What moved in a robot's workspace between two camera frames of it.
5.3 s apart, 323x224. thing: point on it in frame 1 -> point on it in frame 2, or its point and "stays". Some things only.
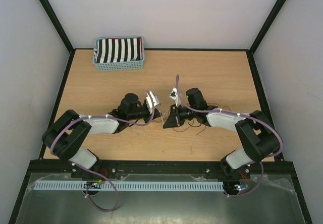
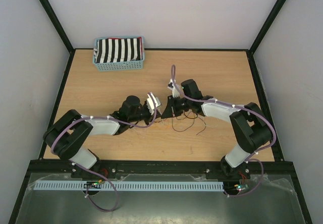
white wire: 139,131 -> 166,121
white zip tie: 161,116 stays
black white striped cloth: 118,50 stays
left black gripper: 149,115 stays
